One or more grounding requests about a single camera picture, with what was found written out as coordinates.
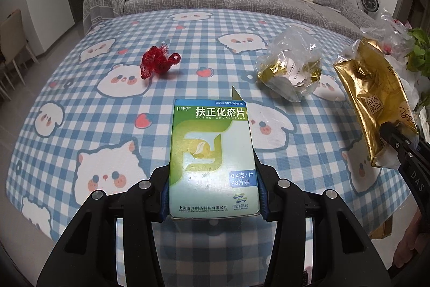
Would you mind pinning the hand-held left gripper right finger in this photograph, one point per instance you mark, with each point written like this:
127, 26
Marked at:
263, 203

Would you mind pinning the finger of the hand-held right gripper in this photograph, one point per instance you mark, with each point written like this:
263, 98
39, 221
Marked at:
389, 132

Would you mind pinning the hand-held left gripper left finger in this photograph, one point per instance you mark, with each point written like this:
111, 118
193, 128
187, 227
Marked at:
164, 203

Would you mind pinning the gold foil bag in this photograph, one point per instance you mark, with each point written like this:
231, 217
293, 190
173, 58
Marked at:
369, 88

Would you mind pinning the green white medicine box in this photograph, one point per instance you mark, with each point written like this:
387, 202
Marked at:
208, 145

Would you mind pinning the person's right hand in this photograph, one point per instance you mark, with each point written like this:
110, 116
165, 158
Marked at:
408, 240

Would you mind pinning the white plastic bag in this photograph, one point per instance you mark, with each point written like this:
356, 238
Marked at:
410, 82

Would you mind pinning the green potted plant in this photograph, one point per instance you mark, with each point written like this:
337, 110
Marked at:
421, 51

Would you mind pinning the large clear plastic bag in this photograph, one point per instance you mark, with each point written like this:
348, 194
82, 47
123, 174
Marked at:
393, 31

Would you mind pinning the blue checkered bear tablecloth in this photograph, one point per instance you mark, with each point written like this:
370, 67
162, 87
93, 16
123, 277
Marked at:
84, 105

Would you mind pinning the white round fan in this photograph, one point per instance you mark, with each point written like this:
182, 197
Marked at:
370, 4

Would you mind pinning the red mesh net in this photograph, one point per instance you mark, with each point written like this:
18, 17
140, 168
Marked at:
154, 63

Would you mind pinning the beige chair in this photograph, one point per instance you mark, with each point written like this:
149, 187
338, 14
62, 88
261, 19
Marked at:
13, 31

